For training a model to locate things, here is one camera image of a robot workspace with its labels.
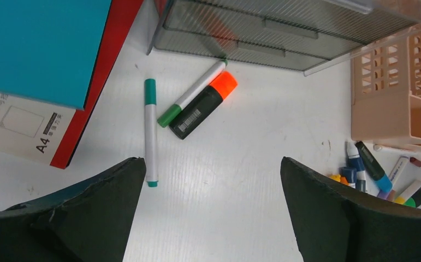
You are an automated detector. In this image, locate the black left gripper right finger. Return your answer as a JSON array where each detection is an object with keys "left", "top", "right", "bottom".
[{"left": 280, "top": 157, "right": 421, "bottom": 261}]

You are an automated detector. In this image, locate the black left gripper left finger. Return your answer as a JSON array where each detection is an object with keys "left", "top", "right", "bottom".
[{"left": 0, "top": 157, "right": 146, "bottom": 261}]

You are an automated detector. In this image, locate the red folder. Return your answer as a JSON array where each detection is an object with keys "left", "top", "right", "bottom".
[{"left": 0, "top": 1, "right": 142, "bottom": 169}]

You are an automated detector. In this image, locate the teal blue folder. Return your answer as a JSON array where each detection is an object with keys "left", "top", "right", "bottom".
[{"left": 0, "top": 1, "right": 112, "bottom": 109}]

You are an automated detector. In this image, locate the orange red marker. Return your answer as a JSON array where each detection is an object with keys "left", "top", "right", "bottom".
[{"left": 340, "top": 176, "right": 349, "bottom": 186}]

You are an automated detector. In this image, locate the black highlighter blue cap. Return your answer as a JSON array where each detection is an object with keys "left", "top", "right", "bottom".
[{"left": 355, "top": 141, "right": 393, "bottom": 193}]

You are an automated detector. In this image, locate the white marker yellow cap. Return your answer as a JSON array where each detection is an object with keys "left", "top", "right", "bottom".
[{"left": 393, "top": 180, "right": 421, "bottom": 205}]

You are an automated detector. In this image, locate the thin white pen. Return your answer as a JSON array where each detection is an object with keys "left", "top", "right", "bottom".
[{"left": 373, "top": 145, "right": 417, "bottom": 156}]

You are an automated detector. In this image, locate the black highlighter green cap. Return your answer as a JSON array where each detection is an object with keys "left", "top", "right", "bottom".
[{"left": 404, "top": 188, "right": 421, "bottom": 208}]

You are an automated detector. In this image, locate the white marker green cap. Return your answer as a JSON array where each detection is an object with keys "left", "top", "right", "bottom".
[{"left": 157, "top": 59, "right": 228, "bottom": 128}]

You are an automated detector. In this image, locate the black highlighter orange cap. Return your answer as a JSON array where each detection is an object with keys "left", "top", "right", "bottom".
[{"left": 169, "top": 71, "right": 238, "bottom": 140}]

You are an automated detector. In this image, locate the peach plastic file rack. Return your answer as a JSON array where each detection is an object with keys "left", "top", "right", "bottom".
[{"left": 351, "top": 24, "right": 421, "bottom": 152}]

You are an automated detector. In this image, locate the white marker teal cap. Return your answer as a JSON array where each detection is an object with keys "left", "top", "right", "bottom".
[{"left": 144, "top": 79, "right": 158, "bottom": 187}]

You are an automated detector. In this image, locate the clear grey drawer organizer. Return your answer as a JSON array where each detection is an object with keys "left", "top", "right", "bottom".
[{"left": 150, "top": 1, "right": 421, "bottom": 72}]

